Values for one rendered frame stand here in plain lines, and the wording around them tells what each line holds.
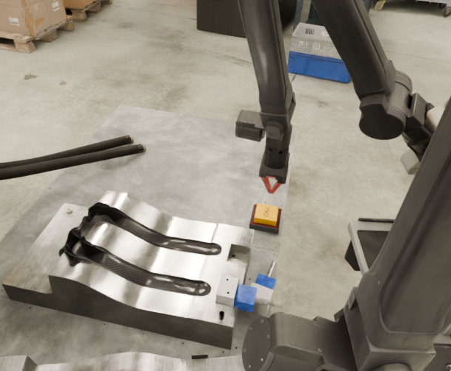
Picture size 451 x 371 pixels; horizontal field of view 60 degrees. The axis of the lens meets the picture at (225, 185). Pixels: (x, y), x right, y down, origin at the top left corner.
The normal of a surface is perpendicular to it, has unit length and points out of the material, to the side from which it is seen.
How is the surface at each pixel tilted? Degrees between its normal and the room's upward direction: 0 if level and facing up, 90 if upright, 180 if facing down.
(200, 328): 90
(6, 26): 90
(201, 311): 0
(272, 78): 113
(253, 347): 64
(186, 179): 0
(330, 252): 0
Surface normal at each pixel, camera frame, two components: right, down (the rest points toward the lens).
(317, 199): 0.04, -0.76
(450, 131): -1.00, -0.04
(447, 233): -0.07, 0.64
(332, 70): -0.33, 0.61
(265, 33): -0.28, 0.85
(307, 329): 0.41, -0.69
